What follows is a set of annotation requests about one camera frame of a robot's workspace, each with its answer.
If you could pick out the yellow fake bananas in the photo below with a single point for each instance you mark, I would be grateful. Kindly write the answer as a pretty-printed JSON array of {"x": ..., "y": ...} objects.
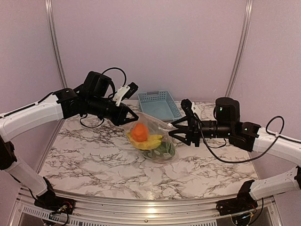
[{"x": 152, "y": 142}]

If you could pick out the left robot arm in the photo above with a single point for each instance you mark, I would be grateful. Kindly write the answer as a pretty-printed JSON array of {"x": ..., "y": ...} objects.
[{"x": 95, "y": 96}]

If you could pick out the orange fake fruit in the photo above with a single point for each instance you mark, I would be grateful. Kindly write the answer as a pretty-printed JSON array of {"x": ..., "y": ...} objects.
[{"x": 140, "y": 132}]

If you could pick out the light blue plastic basket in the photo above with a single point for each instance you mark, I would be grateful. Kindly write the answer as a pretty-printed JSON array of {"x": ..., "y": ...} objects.
[{"x": 160, "y": 105}]

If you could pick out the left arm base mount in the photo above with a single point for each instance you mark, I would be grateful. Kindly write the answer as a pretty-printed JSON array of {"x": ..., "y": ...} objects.
[{"x": 50, "y": 201}]

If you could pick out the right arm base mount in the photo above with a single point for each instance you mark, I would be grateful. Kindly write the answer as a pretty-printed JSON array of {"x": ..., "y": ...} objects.
[{"x": 242, "y": 202}]

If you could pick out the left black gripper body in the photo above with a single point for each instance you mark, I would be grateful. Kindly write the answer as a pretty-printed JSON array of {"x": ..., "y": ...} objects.
[{"x": 115, "y": 118}]

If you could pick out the right aluminium corner post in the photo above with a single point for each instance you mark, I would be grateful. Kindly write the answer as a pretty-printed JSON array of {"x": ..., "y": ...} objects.
[{"x": 241, "y": 47}]

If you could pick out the left aluminium corner post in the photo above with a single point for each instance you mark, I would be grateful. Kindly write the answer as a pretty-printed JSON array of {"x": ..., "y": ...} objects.
[{"x": 54, "y": 41}]

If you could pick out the green fake vegetable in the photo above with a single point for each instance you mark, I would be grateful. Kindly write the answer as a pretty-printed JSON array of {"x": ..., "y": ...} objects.
[{"x": 165, "y": 151}]

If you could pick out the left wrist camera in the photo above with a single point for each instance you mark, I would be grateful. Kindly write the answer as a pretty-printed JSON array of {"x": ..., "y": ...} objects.
[{"x": 124, "y": 92}]

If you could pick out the aluminium front rail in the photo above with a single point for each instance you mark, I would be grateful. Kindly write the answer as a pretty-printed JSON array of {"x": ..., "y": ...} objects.
[{"x": 101, "y": 211}]

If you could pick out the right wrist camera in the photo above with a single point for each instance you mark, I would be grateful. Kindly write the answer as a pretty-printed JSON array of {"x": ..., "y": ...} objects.
[{"x": 190, "y": 108}]

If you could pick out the clear zip top bag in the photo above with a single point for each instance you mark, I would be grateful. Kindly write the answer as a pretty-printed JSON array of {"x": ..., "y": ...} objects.
[{"x": 155, "y": 127}]

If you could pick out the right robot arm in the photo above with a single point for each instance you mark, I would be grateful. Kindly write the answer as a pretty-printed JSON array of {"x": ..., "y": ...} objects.
[{"x": 247, "y": 136}]

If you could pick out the aluminium corner post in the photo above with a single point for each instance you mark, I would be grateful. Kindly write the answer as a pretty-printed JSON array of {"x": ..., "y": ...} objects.
[
  {"x": 241, "y": 47},
  {"x": 54, "y": 41}
]

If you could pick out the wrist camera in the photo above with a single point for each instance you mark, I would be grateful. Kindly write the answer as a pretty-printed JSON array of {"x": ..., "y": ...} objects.
[
  {"x": 190, "y": 108},
  {"x": 124, "y": 92}
]

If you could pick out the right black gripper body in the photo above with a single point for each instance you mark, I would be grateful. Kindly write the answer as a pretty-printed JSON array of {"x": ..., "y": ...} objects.
[{"x": 194, "y": 132}]

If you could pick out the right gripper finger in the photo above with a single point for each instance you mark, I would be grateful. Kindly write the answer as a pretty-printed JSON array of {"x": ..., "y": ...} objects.
[
  {"x": 183, "y": 121},
  {"x": 183, "y": 135}
]

